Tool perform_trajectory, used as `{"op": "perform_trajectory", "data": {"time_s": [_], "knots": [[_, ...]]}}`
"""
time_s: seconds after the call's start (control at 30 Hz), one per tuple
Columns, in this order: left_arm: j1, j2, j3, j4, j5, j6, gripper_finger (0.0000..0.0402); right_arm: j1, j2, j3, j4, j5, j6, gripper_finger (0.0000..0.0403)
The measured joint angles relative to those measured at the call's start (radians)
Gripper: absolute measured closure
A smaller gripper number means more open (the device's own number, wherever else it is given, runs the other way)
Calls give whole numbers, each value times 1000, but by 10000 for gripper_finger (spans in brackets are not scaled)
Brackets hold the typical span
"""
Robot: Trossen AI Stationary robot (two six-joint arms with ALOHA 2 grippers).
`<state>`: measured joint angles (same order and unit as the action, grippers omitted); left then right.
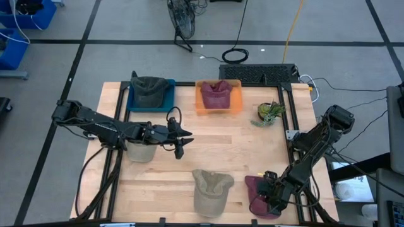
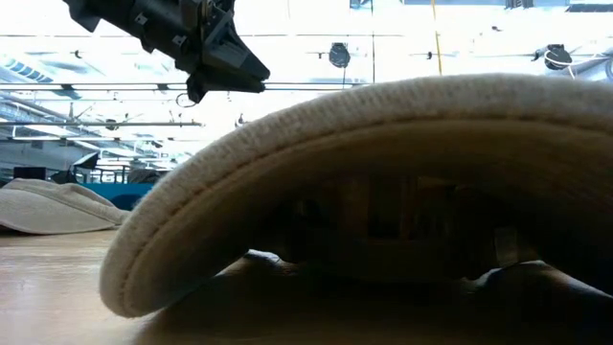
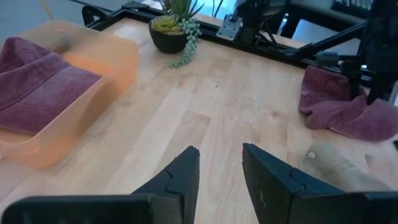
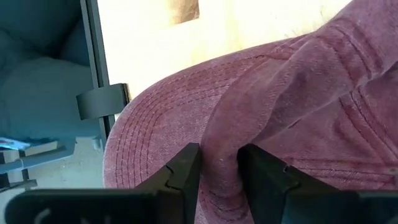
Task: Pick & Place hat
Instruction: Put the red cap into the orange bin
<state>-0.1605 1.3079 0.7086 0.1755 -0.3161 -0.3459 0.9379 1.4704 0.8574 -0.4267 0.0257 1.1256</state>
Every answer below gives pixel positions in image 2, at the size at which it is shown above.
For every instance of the beige baseball cap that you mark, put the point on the beige baseball cap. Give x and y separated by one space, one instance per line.
52 206
335 110

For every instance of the small black monitor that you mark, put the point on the small black monitor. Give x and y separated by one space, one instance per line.
29 173

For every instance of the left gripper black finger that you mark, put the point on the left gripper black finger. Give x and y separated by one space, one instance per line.
230 79
225 45

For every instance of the black angled panel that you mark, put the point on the black angled panel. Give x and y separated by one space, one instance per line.
87 161

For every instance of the blue plastic bin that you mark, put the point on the blue plastic bin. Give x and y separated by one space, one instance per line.
103 189

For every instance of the dark grey baseball cap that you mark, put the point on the dark grey baseball cap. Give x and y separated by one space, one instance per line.
143 176

